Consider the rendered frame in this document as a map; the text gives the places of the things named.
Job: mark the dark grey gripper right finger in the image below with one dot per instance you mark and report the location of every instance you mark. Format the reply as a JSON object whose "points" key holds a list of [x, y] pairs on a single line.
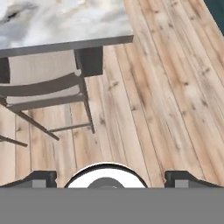
{"points": [[179, 178]]}

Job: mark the marble top dining counter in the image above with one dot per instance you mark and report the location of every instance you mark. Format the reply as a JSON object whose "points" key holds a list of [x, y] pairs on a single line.
{"points": [[58, 23]]}

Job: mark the beige stool with dark frame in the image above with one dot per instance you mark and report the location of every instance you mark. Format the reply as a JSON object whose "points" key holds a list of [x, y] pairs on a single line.
{"points": [[43, 84]]}

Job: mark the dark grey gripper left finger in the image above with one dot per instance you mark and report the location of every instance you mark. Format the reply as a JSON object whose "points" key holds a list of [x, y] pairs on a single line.
{"points": [[43, 178]]}

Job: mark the dark teal cabinet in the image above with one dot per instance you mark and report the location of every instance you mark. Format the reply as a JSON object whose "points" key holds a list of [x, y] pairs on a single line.
{"points": [[215, 8]]}

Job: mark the white and black round object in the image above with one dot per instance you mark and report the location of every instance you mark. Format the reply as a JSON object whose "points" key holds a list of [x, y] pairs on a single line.
{"points": [[105, 176]]}

